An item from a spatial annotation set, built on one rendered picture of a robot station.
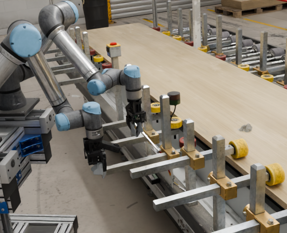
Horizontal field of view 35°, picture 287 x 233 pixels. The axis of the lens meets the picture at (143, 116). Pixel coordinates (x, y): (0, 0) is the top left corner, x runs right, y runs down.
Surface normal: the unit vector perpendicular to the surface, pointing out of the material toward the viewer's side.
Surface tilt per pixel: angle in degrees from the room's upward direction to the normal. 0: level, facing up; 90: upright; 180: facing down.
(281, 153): 0
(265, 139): 0
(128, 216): 0
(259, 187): 90
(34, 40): 85
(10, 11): 90
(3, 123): 90
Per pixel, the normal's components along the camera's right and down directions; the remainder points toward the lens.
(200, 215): -0.07, -0.92
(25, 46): 0.43, 0.23
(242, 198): -0.93, 0.20
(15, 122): -0.13, 0.39
